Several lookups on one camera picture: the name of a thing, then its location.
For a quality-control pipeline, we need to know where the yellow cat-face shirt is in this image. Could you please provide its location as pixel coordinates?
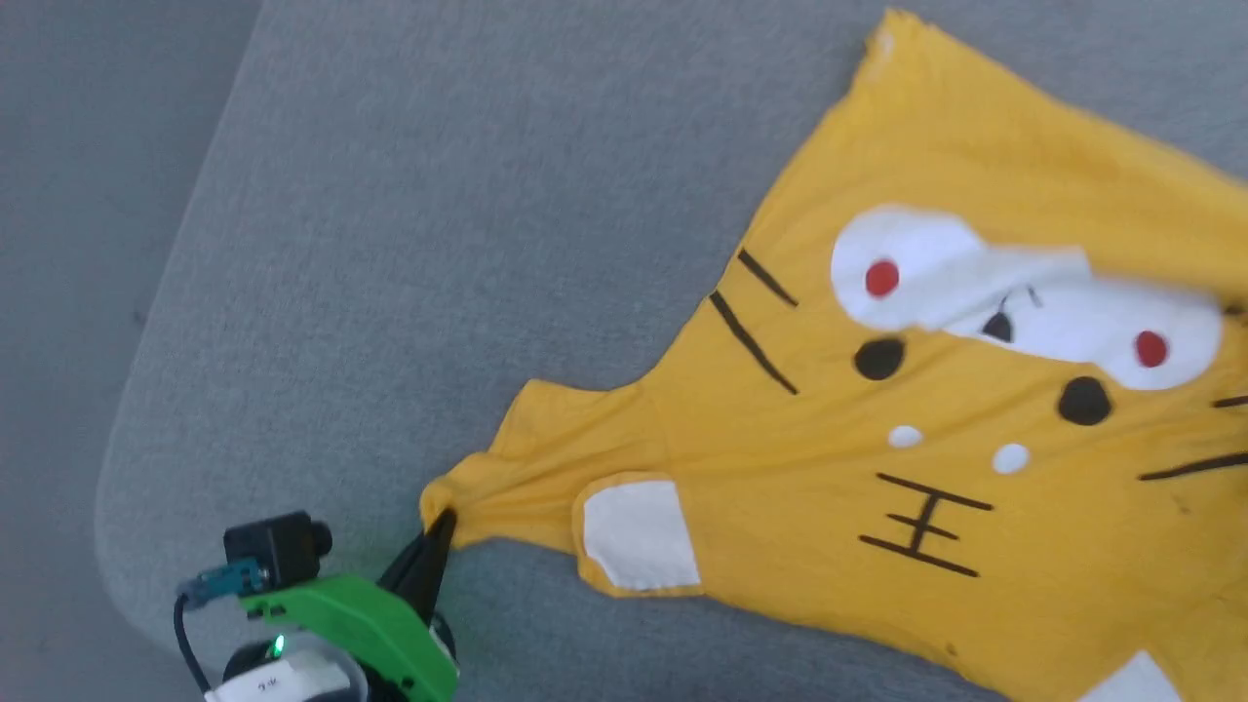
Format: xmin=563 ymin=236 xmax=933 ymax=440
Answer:
xmin=419 ymin=8 xmax=1248 ymax=702

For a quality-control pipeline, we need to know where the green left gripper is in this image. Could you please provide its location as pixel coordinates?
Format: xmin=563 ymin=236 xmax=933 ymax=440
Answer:
xmin=239 ymin=509 xmax=460 ymax=702

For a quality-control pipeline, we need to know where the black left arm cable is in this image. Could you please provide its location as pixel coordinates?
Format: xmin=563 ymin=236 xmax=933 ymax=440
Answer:
xmin=174 ymin=564 xmax=269 ymax=698

